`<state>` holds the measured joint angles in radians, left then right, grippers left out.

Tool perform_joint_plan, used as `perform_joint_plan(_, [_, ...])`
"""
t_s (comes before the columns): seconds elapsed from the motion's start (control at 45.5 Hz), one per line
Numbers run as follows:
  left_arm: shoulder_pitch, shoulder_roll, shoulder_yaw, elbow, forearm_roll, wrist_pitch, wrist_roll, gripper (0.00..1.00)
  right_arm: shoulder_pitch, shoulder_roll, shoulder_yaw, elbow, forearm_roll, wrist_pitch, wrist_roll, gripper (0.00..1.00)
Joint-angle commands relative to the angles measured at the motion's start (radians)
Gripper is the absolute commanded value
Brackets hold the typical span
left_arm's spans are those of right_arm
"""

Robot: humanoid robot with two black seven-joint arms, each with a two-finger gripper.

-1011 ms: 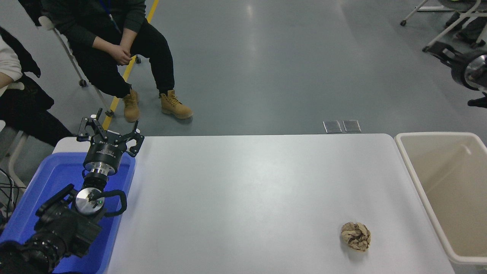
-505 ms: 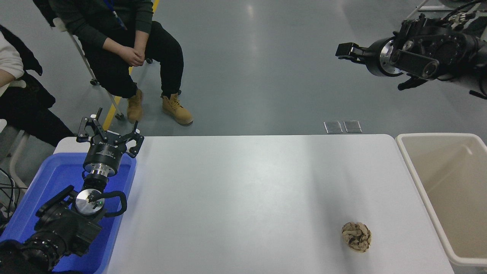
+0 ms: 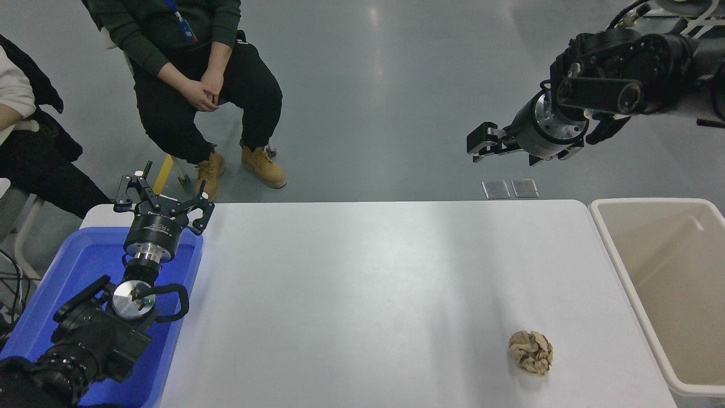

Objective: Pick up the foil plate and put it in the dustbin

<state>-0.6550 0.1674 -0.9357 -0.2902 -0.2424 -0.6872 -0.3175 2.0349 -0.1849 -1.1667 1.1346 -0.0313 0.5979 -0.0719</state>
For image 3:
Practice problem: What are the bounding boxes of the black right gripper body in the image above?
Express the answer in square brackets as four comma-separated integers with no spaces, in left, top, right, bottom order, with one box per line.
[506,96,574,161]

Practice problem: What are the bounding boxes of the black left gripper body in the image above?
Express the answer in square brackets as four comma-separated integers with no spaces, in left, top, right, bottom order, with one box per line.
[124,204,190,253]

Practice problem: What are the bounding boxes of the seated person's right hand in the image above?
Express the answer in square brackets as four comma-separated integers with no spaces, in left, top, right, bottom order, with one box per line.
[180,79,219,113]

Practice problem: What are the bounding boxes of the seated person's left hand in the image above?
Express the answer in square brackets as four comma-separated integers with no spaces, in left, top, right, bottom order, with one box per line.
[200,70,225,107]

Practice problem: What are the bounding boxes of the seated person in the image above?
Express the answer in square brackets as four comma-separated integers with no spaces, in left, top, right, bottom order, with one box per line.
[82,0,288,200]

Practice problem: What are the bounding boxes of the blue plastic tray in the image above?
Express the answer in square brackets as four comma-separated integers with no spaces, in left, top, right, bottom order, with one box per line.
[0,226,204,408]

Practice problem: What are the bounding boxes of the blue ID badge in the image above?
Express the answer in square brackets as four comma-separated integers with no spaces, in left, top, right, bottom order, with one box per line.
[166,0,199,45]

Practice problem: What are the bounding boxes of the large pale bin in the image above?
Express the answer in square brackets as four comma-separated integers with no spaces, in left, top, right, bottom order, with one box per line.
[589,198,725,408]

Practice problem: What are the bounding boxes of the white wheeled chair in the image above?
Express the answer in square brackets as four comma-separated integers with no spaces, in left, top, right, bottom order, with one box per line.
[643,0,725,37]

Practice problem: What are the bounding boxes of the crumpled tan paper ball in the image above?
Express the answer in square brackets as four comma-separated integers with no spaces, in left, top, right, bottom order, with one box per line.
[508,330,553,376]

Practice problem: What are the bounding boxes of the white tubular chair frame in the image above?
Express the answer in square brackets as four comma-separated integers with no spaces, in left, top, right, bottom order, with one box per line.
[0,177,46,282]

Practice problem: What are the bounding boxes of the black cable bundle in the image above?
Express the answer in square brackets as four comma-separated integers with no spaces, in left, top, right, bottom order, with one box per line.
[0,248,26,341]

